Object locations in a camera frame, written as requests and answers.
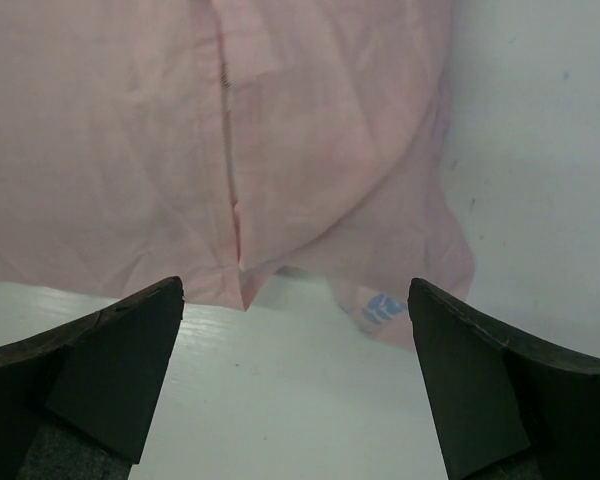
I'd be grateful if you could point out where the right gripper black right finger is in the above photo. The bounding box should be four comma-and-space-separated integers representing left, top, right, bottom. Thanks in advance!
408, 279, 600, 480

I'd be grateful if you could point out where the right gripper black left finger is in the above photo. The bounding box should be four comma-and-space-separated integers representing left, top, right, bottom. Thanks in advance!
0, 277, 184, 479

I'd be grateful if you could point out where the blue and pink printed pillowcase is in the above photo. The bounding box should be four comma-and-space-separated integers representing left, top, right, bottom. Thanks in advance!
0, 0, 475, 347

